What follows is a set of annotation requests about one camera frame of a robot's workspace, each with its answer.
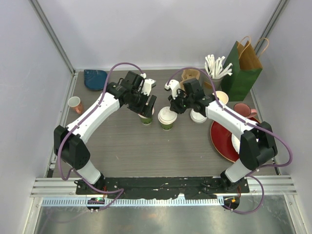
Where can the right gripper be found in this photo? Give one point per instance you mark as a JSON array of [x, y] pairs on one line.
[[174, 105]]

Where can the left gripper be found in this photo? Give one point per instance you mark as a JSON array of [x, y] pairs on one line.
[[148, 110]]

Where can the green paper cup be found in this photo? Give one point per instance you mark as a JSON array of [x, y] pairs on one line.
[[146, 120], [166, 126]]

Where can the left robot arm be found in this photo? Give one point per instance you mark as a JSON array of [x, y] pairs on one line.
[[70, 142]]

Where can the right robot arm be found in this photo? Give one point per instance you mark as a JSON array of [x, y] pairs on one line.
[[257, 145]]

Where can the grey straw holder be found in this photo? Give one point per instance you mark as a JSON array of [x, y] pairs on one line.
[[209, 83]]

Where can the stack of white lids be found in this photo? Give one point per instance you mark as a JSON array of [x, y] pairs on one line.
[[197, 117]]

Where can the cardboard cup carrier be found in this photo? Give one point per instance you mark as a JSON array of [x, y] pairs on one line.
[[188, 74]]

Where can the stack of green cups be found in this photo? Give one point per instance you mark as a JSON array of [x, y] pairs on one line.
[[222, 96]]

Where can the white wrapped straws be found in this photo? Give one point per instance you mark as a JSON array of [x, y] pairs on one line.
[[214, 67]]

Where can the pink speckled mug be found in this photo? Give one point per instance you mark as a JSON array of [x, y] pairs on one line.
[[245, 110]]

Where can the red round tray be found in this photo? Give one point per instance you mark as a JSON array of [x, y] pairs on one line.
[[221, 140]]

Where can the blue ceramic dish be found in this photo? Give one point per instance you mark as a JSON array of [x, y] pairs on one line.
[[94, 80]]

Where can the green paper bag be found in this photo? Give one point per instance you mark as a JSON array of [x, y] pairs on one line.
[[246, 68]]

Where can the white plate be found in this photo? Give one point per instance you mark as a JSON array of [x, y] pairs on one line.
[[235, 143]]

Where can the small copper cup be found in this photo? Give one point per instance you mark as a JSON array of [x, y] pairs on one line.
[[76, 104]]

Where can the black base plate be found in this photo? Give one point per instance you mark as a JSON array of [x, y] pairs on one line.
[[164, 188]]

